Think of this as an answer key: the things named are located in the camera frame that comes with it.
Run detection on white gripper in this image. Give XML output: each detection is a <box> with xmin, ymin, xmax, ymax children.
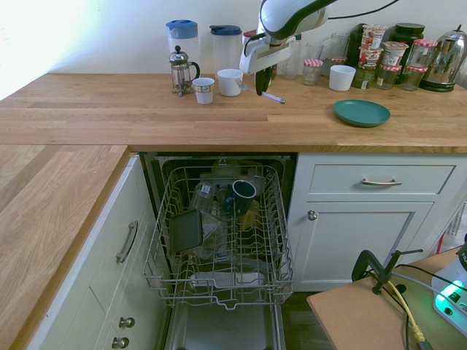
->
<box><xmin>239</xmin><ymin>36</ymin><xmax>297</xmax><ymax>97</ymax></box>

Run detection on stainless dishwasher door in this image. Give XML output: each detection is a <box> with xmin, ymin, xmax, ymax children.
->
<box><xmin>164</xmin><ymin>301</ymin><xmax>287</xmax><ymax>350</ymax></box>

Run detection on clear bottle green lid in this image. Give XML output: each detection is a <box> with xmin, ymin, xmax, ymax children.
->
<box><xmin>283</xmin><ymin>33</ymin><xmax>304</xmax><ymax>82</ymax></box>

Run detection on glass jar red checkered lid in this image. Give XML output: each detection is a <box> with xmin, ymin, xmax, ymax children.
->
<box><xmin>325</xmin><ymin>55</ymin><xmax>349</xmax><ymax>69</ymax></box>
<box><xmin>401</xmin><ymin>64</ymin><xmax>429</xmax><ymax>92</ymax></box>
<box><xmin>408</xmin><ymin>38</ymin><xmax>439</xmax><ymax>69</ymax></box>
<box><xmin>301</xmin><ymin>58</ymin><xmax>325</xmax><ymax>87</ymax></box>
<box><xmin>375</xmin><ymin>64</ymin><xmax>404</xmax><ymax>91</ymax></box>

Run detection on clear pitcher dark blue lid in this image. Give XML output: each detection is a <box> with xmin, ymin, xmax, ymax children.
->
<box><xmin>209</xmin><ymin>24</ymin><xmax>244</xmax><ymax>79</ymax></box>

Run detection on clear drinking glass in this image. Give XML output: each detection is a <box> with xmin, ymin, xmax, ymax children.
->
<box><xmin>305</xmin><ymin>42</ymin><xmax>325</xmax><ymax>63</ymax></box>

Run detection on white cup patterned band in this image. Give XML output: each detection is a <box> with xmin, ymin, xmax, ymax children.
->
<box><xmin>191</xmin><ymin>77</ymin><xmax>216</xmax><ymax>106</ymax></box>

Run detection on wide white cup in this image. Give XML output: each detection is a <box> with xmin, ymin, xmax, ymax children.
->
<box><xmin>328</xmin><ymin>65</ymin><xmax>357</xmax><ymax>92</ymax></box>

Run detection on empty glass jar without lid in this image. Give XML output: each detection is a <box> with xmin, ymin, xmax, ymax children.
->
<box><xmin>330</xmin><ymin>32</ymin><xmax>351</xmax><ymax>59</ymax></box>

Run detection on glass French press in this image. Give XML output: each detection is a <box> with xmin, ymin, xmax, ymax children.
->
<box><xmin>168</xmin><ymin>44</ymin><xmax>202</xmax><ymax>98</ymax></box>

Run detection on clear pitcher light blue lid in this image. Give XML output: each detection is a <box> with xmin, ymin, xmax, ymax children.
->
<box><xmin>166</xmin><ymin>19</ymin><xmax>200</xmax><ymax>76</ymax></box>

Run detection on green tin can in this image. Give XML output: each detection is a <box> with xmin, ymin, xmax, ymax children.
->
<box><xmin>351</xmin><ymin>67</ymin><xmax>379</xmax><ymax>90</ymax></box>

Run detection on teal plastic plate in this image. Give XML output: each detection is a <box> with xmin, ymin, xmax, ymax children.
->
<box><xmin>333</xmin><ymin>99</ymin><xmax>392</xmax><ymax>128</ymax></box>

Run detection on oatmeal cup red label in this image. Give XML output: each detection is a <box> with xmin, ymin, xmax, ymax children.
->
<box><xmin>358</xmin><ymin>46</ymin><xmax>385</xmax><ymax>71</ymax></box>

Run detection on dark blue mug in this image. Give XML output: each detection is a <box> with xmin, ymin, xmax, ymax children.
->
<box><xmin>223</xmin><ymin>179</ymin><xmax>258</xmax><ymax>217</ymax></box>

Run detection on stacked yogurt cups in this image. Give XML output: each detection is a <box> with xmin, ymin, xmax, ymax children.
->
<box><xmin>361</xmin><ymin>24</ymin><xmax>388</xmax><ymax>50</ymax></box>

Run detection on white drawer front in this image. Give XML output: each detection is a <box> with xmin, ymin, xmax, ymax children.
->
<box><xmin>308</xmin><ymin>163</ymin><xmax>458</xmax><ymax>195</ymax></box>

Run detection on oatmeal cup white label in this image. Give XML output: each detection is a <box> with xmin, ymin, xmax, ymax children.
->
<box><xmin>380</xmin><ymin>41</ymin><xmax>410</xmax><ymax>68</ymax></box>

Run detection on clear glass in rack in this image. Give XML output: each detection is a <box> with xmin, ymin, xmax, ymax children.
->
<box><xmin>190</xmin><ymin>182</ymin><xmax>220</xmax><ymax>217</ymax></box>

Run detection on yellow plastic item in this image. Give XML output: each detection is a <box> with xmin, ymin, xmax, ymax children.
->
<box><xmin>240</xmin><ymin>205</ymin><xmax>262</xmax><ymax>231</ymax></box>

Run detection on black protein powder tub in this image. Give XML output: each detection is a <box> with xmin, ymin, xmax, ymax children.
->
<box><xmin>387</xmin><ymin>23</ymin><xmax>426</xmax><ymax>74</ymax></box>

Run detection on clear plastic container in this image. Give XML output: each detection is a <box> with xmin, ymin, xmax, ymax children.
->
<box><xmin>193</xmin><ymin>215</ymin><xmax>229</xmax><ymax>261</ymax></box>

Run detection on black square container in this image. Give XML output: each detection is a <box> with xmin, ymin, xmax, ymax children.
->
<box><xmin>169</xmin><ymin>209</ymin><xmax>204</xmax><ymax>254</ymax></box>

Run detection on stainless steel electric kettle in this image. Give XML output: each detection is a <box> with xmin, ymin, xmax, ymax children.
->
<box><xmin>418</xmin><ymin>24</ymin><xmax>467</xmax><ymax>93</ymax></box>

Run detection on white cabinet door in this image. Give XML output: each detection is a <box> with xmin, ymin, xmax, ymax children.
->
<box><xmin>290</xmin><ymin>200</ymin><xmax>437</xmax><ymax>286</ymax></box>

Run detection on white dish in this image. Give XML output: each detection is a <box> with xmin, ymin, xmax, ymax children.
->
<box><xmin>190</xmin><ymin>270</ymin><xmax>268</xmax><ymax>290</ymax></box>

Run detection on black C-clamp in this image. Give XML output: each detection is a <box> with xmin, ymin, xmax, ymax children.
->
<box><xmin>351</xmin><ymin>248</ymin><xmax>425</xmax><ymax>296</ymax></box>

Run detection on white plastic bag red print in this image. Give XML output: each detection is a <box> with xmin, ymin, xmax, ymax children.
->
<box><xmin>435</xmin><ymin>198</ymin><xmax>467</xmax><ymax>257</ymax></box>

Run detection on white cabinet front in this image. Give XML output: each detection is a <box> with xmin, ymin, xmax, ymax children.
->
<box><xmin>27</xmin><ymin>155</ymin><xmax>172</xmax><ymax>350</ymax></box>

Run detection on white mug with handle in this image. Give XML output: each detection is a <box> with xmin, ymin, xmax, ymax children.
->
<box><xmin>217</xmin><ymin>68</ymin><xmax>244</xmax><ymax>98</ymax></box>

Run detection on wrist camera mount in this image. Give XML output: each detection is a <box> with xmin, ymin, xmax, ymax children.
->
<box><xmin>242</xmin><ymin>30</ymin><xmax>267</xmax><ymax>55</ymax></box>

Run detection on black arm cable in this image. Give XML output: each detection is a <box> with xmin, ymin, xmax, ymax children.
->
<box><xmin>325</xmin><ymin>0</ymin><xmax>401</xmax><ymax>20</ymax></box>

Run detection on metal drawer handle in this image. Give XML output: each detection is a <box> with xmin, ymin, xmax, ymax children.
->
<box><xmin>361</xmin><ymin>177</ymin><xmax>403</xmax><ymax>187</ymax></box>

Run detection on grey wire dishwasher rack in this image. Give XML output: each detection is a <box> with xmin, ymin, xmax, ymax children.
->
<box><xmin>142</xmin><ymin>164</ymin><xmax>296</xmax><ymax>311</ymax></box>

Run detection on metal cabinet bar handle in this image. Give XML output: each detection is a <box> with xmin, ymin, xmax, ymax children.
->
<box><xmin>115</xmin><ymin>220</ymin><xmax>139</xmax><ymax>265</ymax></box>

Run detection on yellow cable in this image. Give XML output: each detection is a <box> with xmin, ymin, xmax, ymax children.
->
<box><xmin>385</xmin><ymin>278</ymin><xmax>427</xmax><ymax>344</ymax></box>

